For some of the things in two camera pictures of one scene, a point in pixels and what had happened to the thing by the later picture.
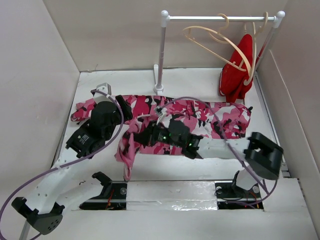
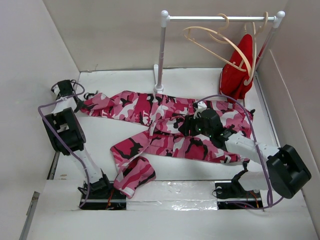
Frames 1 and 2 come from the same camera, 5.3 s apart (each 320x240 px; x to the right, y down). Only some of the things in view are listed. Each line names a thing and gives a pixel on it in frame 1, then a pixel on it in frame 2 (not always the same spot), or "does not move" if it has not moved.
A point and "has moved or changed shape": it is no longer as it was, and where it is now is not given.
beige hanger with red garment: (254, 47) does not move
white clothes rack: (165, 19) does not move
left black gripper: (126, 108) -> (80, 104)
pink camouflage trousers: (209, 119) has moved or changed shape
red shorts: (232, 79) does not move
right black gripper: (148, 137) -> (188, 124)
